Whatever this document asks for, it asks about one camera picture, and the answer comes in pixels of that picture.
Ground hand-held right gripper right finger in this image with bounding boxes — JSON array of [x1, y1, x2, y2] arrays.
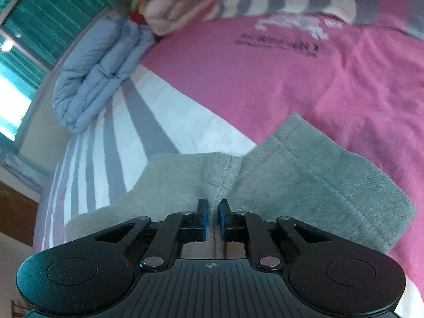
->
[[218, 199, 332, 270]]

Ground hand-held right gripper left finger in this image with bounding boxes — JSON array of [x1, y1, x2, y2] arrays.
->
[[94, 199, 209, 271]]

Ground grey fleece pants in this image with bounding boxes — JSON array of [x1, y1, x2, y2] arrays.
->
[[65, 113, 417, 255]]

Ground pink striped printed blanket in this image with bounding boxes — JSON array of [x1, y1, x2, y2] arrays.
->
[[33, 0, 424, 318]]

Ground folded light blue quilt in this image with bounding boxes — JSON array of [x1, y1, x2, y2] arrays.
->
[[52, 16, 156, 134]]

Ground wooden furniture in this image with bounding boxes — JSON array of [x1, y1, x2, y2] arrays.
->
[[0, 180, 39, 247]]

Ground pink striped folded blanket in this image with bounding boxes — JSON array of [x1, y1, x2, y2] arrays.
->
[[131, 0, 239, 37]]

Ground green window curtain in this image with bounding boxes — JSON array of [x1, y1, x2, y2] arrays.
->
[[0, 0, 110, 90]]

